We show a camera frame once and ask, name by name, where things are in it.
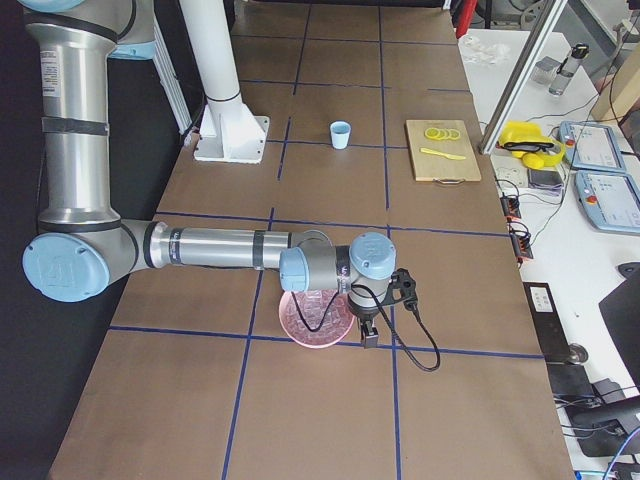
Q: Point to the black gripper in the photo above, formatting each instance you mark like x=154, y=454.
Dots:
x=364, y=316

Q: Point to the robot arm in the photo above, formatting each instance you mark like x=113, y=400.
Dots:
x=306, y=65

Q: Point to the pink bowl with ice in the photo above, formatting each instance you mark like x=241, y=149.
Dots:
x=315, y=319

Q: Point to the light blue plastic cup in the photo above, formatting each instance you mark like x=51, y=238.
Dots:
x=340, y=133

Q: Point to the bamboo cutting board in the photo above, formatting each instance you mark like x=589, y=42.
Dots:
x=454, y=139

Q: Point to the yellow plastic knife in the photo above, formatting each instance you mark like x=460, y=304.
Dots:
x=449, y=156

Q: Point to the lemon slice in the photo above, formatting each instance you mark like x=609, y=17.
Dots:
x=432, y=133

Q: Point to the grey wallet pouch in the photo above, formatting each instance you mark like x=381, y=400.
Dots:
x=546, y=180

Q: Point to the yellow cloth bag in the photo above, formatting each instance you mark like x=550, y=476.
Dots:
x=525, y=141

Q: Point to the teach pendant tablet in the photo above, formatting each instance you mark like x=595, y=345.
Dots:
x=591, y=146
x=610, y=200

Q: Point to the water bottle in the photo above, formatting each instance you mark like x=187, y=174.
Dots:
x=568, y=68

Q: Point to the white mounting pillar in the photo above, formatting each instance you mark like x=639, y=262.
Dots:
x=208, y=31

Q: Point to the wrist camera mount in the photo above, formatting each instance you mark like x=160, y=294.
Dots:
x=402, y=289

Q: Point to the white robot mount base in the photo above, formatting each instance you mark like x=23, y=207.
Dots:
x=242, y=143

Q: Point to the aluminium frame post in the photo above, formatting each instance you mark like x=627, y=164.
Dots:
x=537, y=38

